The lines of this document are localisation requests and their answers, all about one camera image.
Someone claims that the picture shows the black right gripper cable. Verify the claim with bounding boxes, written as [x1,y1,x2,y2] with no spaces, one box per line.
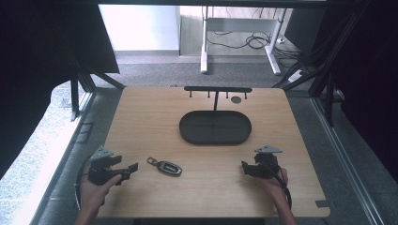
[265,160,294,211]

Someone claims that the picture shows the black key rack with tray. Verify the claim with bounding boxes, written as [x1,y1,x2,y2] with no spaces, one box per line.
[178,85,253,146]

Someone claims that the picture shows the person's right hand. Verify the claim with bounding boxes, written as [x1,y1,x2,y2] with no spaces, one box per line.
[258,167,289,201]

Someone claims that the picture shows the black curtain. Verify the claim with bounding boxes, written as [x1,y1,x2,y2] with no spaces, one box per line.
[0,0,120,181]
[283,0,398,184]

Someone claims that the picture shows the black metal stand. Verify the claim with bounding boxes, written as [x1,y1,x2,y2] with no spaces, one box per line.
[271,3,372,128]
[69,59,127,122]

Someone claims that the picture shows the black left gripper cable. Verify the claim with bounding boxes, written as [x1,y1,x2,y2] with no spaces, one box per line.
[73,155,94,211]

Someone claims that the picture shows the wooden table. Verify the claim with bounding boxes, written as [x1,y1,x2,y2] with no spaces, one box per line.
[97,86,331,219]

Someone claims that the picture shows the black floor cables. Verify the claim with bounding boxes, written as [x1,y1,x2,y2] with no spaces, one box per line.
[206,29,303,65]

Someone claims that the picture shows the white power strip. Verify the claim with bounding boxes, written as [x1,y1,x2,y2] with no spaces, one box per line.
[287,68,307,83]

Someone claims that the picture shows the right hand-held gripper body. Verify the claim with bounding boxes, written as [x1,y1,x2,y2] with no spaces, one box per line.
[253,144,283,180]

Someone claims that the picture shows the white desk frame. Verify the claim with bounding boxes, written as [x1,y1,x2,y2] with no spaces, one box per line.
[200,5,288,76]

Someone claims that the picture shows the black car key fob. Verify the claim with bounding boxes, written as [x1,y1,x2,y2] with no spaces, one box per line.
[146,157,183,177]

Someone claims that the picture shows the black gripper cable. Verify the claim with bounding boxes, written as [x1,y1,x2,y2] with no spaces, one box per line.
[73,155,94,211]
[265,160,294,211]

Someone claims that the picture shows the person's left hand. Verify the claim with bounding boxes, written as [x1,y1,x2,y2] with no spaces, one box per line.
[79,173,123,217]

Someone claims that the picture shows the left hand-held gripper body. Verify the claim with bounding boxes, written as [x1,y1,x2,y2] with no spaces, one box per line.
[87,145,124,187]

